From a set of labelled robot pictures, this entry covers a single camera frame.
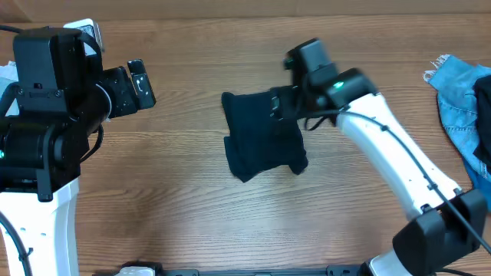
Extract dark navy t-shirt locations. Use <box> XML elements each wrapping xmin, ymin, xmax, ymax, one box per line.
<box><xmin>221</xmin><ymin>86</ymin><xmax>308</xmax><ymax>182</ymax></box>

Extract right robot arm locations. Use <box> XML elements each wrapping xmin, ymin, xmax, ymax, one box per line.
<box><xmin>271</xmin><ymin>38</ymin><xmax>488</xmax><ymax>275</ymax></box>

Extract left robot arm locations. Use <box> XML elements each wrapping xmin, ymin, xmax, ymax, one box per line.
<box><xmin>1</xmin><ymin>27</ymin><xmax>156</xmax><ymax>275</ymax></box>

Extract folded light blue jeans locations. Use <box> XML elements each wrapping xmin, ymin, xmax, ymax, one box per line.
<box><xmin>1</xmin><ymin>61</ymin><xmax>19</xmax><ymax>117</ymax></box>

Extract crumpled blue denim garment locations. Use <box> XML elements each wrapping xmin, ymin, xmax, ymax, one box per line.
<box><xmin>423</xmin><ymin>54</ymin><xmax>490</xmax><ymax>203</ymax></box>

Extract dark garment on denim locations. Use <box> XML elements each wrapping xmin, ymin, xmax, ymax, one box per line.
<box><xmin>473</xmin><ymin>76</ymin><xmax>490</xmax><ymax>169</ymax></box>

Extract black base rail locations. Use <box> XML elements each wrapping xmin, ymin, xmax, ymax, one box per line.
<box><xmin>92</xmin><ymin>261</ymin><xmax>372</xmax><ymax>276</ymax></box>

